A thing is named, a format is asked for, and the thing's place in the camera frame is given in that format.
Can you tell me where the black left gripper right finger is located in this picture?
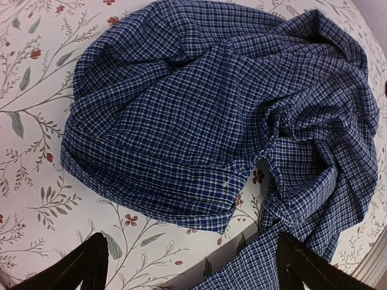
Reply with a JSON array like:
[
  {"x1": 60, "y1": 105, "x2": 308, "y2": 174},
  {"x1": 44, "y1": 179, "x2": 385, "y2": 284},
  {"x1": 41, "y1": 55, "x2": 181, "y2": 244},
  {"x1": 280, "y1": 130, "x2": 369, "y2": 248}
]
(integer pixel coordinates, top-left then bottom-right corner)
[{"x1": 276, "y1": 232, "x2": 372, "y2": 289}]

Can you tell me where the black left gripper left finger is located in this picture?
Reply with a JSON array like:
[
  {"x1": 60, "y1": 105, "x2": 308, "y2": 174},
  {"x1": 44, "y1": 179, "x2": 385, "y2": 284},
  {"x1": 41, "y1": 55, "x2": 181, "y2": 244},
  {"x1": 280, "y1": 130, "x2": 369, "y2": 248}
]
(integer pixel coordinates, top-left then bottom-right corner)
[{"x1": 12, "y1": 233, "x2": 109, "y2": 290}]

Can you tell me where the blue plaid button shirt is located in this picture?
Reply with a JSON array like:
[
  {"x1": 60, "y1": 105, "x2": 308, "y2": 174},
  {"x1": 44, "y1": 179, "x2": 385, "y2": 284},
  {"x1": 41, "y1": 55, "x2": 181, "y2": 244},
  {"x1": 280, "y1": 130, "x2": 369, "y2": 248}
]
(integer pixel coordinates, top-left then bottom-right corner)
[{"x1": 60, "y1": 1, "x2": 379, "y2": 289}]

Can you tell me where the floral patterned table cloth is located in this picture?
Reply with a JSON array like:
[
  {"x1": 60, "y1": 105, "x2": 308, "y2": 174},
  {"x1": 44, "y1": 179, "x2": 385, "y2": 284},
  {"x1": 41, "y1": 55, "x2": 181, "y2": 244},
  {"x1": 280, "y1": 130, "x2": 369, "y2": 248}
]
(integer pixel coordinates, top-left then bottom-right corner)
[{"x1": 1, "y1": 1, "x2": 386, "y2": 289}]

